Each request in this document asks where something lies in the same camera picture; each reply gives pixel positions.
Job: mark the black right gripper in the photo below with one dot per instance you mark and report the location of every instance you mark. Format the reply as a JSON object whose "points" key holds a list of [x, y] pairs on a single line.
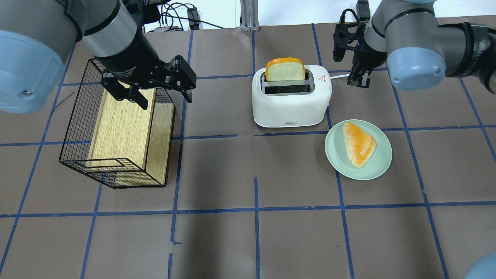
{"points": [[371, 57]]}

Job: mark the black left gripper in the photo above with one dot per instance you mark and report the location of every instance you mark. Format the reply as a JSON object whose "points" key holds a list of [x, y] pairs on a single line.
{"points": [[130, 54]]}

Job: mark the white toaster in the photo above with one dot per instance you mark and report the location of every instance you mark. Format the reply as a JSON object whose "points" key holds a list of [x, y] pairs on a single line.
{"points": [[291, 103]]}

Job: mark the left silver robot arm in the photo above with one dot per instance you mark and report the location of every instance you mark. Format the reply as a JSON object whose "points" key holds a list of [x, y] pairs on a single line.
{"points": [[36, 37]]}

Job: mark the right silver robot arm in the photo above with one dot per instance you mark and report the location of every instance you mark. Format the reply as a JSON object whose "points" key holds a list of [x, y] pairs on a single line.
{"points": [[419, 53]]}

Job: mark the bread slice in toaster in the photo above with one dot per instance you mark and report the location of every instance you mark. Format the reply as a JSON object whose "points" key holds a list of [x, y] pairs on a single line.
{"points": [[285, 69]]}

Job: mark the wooden box in basket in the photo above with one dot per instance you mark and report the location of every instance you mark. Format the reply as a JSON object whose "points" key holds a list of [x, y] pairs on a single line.
{"points": [[130, 146]]}

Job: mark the triangular bread on plate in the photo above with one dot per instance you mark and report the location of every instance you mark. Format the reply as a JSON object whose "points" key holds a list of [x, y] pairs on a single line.
{"points": [[359, 145]]}

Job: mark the green plate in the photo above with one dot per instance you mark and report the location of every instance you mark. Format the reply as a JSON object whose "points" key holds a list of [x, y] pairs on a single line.
{"points": [[336, 154]]}

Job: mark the black wire basket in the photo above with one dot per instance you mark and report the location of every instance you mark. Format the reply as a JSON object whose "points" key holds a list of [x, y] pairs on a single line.
{"points": [[83, 120]]}

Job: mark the aluminium frame post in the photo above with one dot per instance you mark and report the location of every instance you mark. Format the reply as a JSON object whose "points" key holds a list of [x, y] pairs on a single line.
{"points": [[249, 16]]}

